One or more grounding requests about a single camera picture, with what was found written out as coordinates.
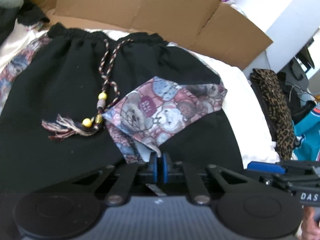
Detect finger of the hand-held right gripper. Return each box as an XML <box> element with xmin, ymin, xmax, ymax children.
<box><xmin>259</xmin><ymin>174</ymin><xmax>295</xmax><ymax>193</ymax></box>
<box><xmin>247</xmin><ymin>160</ymin><xmax>288</xmax><ymax>175</ymax></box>

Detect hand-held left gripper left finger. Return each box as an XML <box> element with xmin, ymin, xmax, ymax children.
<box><xmin>67</xmin><ymin>152</ymin><xmax>158</xmax><ymax>205</ymax></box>

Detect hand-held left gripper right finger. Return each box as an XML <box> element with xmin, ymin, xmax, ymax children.
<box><xmin>161</xmin><ymin>152</ymin><xmax>250</xmax><ymax>204</ymax></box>

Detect black shorts with bear print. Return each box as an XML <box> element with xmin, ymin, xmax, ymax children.
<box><xmin>0</xmin><ymin>22</ymin><xmax>247</xmax><ymax>195</ymax></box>

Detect person's right hand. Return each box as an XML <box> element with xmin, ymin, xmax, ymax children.
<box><xmin>301</xmin><ymin>205</ymin><xmax>320</xmax><ymax>240</ymax></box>

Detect teal printed cloth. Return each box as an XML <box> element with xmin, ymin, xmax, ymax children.
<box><xmin>291</xmin><ymin>105</ymin><xmax>320</xmax><ymax>162</ymax></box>

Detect black folded cloth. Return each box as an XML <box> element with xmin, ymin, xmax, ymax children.
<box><xmin>250</xmin><ymin>80</ymin><xmax>280</xmax><ymax>145</ymax></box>

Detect cream bear printed blanket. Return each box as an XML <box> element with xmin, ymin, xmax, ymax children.
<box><xmin>0</xmin><ymin>17</ymin><xmax>282</xmax><ymax>169</ymax></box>

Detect leopard print cloth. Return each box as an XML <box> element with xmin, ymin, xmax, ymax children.
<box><xmin>250</xmin><ymin>69</ymin><xmax>295</xmax><ymax>160</ymax></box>

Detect black bag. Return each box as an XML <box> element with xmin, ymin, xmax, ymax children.
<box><xmin>277</xmin><ymin>72</ymin><xmax>310</xmax><ymax>124</ymax></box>

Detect grey laptop bag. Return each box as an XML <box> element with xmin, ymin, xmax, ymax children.
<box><xmin>287</xmin><ymin>55</ymin><xmax>314</xmax><ymax>83</ymax></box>

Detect folded cardboard sheet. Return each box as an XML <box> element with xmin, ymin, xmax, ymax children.
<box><xmin>21</xmin><ymin>0</ymin><xmax>274</xmax><ymax>72</ymax></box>

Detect black garment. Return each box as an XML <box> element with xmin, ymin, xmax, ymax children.
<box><xmin>16</xmin><ymin>0</ymin><xmax>50</xmax><ymax>27</ymax></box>

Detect grey neck pillow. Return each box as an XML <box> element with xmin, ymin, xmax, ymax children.
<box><xmin>0</xmin><ymin>0</ymin><xmax>25</xmax><ymax>30</ymax></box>

